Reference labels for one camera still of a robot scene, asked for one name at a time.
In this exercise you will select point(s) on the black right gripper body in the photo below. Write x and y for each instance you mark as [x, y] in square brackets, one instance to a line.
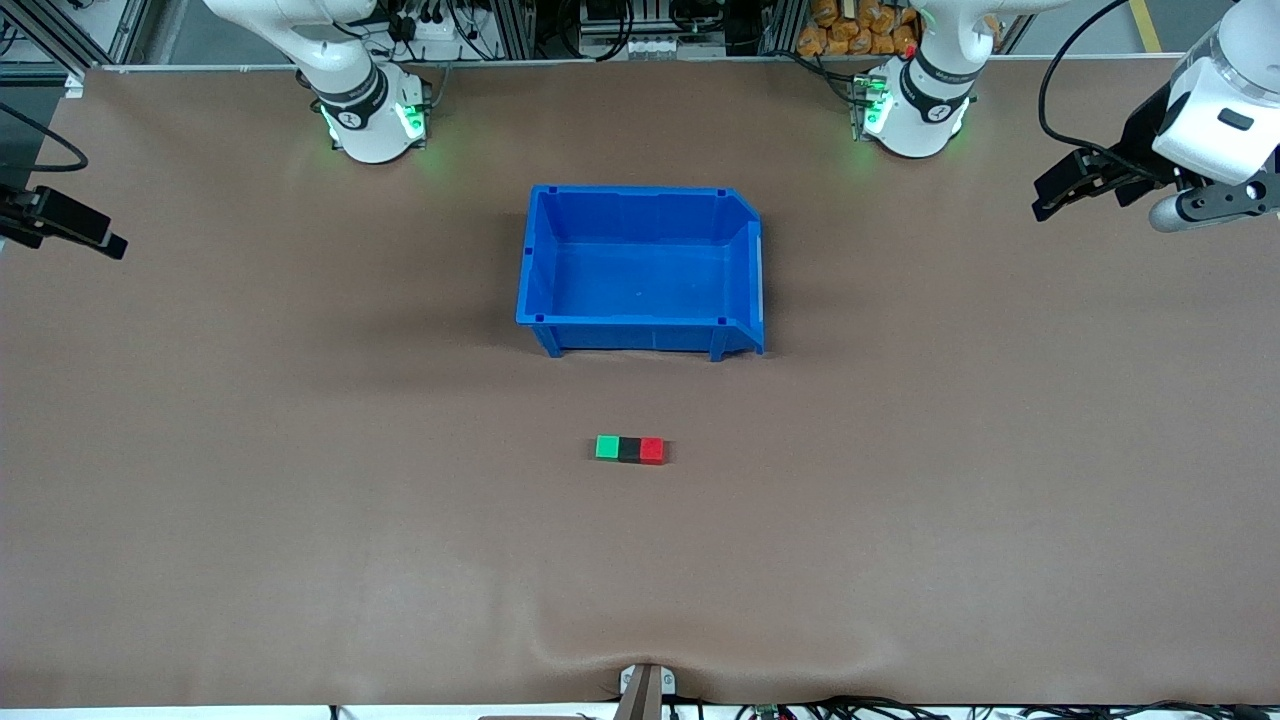
[20, 212]

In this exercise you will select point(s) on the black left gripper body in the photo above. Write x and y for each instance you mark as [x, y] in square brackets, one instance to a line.
[1142, 137]

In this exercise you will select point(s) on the red cube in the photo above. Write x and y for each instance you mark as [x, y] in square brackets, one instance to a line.
[653, 451]

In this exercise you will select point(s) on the green cube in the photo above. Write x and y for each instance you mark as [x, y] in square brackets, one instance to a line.
[607, 447]

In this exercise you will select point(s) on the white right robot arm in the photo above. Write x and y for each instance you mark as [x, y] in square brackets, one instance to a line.
[370, 130]

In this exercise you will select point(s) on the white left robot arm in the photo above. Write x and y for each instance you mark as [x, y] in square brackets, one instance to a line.
[925, 120]

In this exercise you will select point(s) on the black cube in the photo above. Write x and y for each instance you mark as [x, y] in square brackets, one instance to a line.
[630, 449]

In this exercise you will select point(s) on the aluminium profile strut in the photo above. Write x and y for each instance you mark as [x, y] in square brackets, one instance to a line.
[60, 40]

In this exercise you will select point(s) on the small electronics box green light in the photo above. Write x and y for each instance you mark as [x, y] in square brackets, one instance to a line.
[866, 110]

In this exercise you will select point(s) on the orange snack bag pile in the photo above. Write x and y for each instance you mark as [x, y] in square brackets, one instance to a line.
[840, 35]

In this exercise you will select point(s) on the white power strip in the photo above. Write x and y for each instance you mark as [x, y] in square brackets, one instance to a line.
[430, 28]

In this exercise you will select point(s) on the blue plastic storage bin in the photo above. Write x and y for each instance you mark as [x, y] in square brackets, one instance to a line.
[640, 280]

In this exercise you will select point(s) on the brown table mat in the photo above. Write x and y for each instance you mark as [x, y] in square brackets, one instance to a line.
[400, 560]

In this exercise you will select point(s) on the white corner bracket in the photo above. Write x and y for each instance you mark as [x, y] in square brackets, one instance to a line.
[75, 86]

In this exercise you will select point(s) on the aluminium frame rack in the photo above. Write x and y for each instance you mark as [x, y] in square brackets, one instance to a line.
[515, 30]

